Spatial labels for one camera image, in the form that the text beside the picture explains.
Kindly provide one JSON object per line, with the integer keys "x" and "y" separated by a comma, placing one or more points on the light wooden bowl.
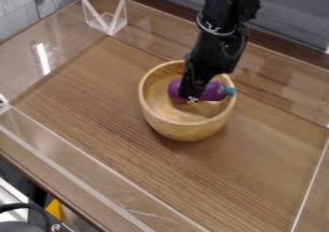
{"x": 181, "y": 122}

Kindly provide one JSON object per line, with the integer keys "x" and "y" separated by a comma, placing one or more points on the clear acrylic corner bracket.
{"x": 109, "y": 23}

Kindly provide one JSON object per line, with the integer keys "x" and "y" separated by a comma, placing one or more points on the clear acrylic tray wall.
{"x": 93, "y": 189}

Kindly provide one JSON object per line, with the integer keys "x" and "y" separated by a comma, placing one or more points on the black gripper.
{"x": 213, "y": 56}

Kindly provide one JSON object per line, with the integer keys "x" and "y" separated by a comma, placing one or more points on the purple toy eggplant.
{"x": 217, "y": 91}

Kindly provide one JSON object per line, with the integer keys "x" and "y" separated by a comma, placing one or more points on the black device with yellow label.
{"x": 54, "y": 217}

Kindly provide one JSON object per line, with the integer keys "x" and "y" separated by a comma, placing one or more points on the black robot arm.
{"x": 223, "y": 16}

